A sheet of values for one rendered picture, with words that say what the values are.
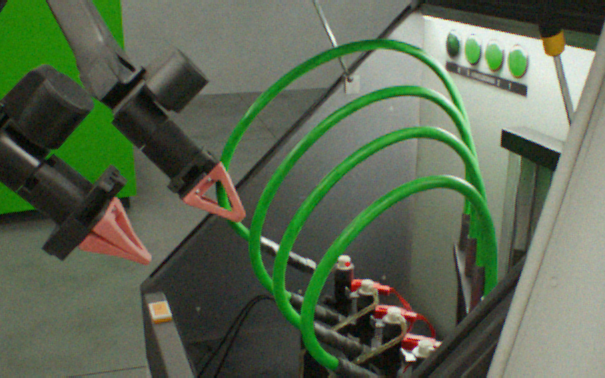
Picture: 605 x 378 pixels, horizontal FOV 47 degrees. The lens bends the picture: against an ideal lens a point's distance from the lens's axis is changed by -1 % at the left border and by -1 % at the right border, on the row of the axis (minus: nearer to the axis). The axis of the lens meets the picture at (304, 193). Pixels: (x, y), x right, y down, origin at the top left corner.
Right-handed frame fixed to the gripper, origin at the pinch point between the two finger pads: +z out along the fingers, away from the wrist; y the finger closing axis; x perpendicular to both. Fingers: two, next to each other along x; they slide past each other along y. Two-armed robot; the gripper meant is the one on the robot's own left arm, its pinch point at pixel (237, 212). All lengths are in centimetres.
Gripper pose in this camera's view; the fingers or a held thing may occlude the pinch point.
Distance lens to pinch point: 93.3
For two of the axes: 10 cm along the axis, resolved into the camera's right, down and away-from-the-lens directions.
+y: -1.2, -1.4, 9.8
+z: 7.0, 6.9, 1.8
